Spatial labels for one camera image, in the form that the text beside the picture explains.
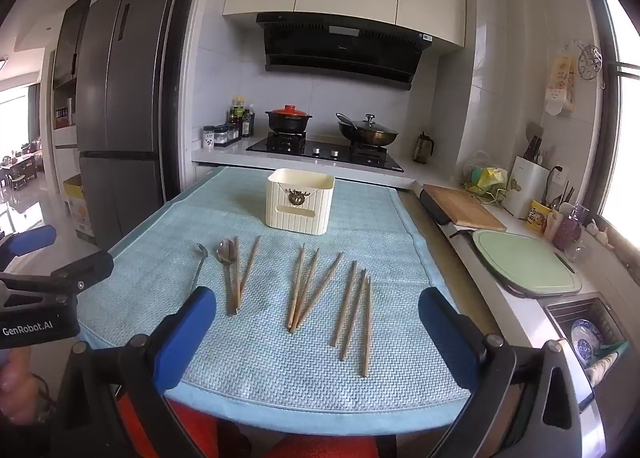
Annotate green cutting board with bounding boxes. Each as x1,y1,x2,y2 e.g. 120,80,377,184
472,230,583,297

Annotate wok with glass lid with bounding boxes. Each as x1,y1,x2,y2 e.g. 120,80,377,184
335,113,400,148

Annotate wooden cutting board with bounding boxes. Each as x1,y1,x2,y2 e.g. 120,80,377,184
423,183,507,232

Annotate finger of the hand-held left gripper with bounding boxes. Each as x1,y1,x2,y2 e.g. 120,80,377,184
0,225,57,269
0,251,115,309

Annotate dining table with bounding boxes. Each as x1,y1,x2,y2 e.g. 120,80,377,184
0,148,32,191

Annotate black gas stove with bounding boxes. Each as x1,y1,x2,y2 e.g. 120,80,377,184
246,132,405,173

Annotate grey refrigerator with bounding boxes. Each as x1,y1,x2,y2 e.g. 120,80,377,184
76,0,182,250

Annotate person's left hand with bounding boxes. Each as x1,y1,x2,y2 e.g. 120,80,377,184
0,350,51,421

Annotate kitchen sink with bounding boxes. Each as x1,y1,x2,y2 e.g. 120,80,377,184
544,294,632,380

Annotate small metal spoon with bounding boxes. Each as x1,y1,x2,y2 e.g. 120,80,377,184
191,242,209,291

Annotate blue patterned plate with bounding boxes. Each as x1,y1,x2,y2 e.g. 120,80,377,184
571,319,605,360

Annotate white knife block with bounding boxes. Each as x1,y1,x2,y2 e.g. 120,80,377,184
509,155,550,219

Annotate dark glass kettle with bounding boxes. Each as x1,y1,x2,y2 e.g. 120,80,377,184
413,131,435,164

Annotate yellow container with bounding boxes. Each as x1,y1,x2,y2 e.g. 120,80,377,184
529,199,554,234

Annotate dark tall cabinet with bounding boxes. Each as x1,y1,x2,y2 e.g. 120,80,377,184
52,0,96,131

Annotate red stool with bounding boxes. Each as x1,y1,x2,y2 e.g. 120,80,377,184
165,397,382,458

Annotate purple glass bottle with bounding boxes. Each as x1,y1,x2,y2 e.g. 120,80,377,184
556,203,584,252

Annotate seasoning bottles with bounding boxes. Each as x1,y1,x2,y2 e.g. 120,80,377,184
229,97,256,139

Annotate hanging paper wall calendar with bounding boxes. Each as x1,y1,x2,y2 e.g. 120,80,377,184
544,55,577,117

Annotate window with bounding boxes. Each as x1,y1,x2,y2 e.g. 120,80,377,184
597,0,640,239

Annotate black clay pot red lid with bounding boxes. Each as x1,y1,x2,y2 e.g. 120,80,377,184
265,105,314,135

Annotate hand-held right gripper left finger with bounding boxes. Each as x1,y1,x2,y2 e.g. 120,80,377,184
47,287,217,458

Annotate wooden-handled metal spoon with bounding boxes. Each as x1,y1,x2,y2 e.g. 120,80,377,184
216,239,239,317

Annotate hanging metal rack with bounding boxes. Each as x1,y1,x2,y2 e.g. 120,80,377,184
576,40,605,88

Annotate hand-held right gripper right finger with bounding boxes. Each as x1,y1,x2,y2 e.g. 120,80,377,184
418,287,601,458

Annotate black range hood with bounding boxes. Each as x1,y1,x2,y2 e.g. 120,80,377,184
256,13,434,91

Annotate cream ribbed utensil holder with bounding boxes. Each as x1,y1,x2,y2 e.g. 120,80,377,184
266,168,335,235

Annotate light blue textured mat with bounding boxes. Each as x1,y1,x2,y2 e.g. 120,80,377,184
77,165,473,436

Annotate plastic bag with yellow cloth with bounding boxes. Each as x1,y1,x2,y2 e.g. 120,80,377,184
462,152,509,195

